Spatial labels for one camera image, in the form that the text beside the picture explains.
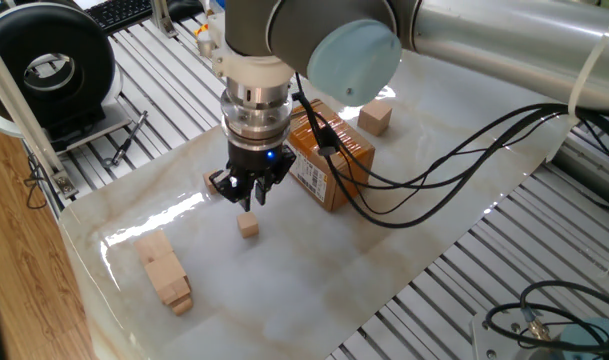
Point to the black silver pen tool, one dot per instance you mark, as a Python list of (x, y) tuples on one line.
[(129, 140)]

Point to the aluminium frame post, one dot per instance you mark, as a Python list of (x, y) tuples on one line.
[(19, 110)]

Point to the black keyboard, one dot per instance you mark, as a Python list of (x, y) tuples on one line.
[(119, 12)]

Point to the small wooden cube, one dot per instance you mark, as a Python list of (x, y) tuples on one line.
[(247, 224), (209, 183)]

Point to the large wooden cube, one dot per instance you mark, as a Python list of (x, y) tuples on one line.
[(374, 117)]

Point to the white zip tie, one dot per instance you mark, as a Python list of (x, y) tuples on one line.
[(584, 85)]

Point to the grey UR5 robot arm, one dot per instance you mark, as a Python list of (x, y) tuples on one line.
[(484, 45)]

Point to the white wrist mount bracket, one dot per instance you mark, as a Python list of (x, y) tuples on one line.
[(254, 70)]

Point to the silver finned box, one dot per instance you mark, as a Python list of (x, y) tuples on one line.
[(205, 47)]

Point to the short aluminium profile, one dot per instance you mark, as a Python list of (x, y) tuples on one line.
[(162, 20)]

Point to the small wooden block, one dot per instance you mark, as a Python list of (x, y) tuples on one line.
[(176, 290), (182, 305)]

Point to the aluminium frame beam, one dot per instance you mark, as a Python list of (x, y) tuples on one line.
[(589, 165)]

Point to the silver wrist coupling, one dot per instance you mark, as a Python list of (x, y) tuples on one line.
[(256, 117)]

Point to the grey device base plate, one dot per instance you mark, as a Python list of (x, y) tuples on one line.
[(94, 131)]

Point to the large wooden block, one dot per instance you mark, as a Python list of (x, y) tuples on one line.
[(153, 246), (164, 271)]

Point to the cardboard box with orange tape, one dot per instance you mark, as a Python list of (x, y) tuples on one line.
[(344, 150)]

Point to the marble pattern mat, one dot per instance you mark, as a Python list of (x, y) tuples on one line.
[(384, 260)]

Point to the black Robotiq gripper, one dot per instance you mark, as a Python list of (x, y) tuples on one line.
[(254, 161)]

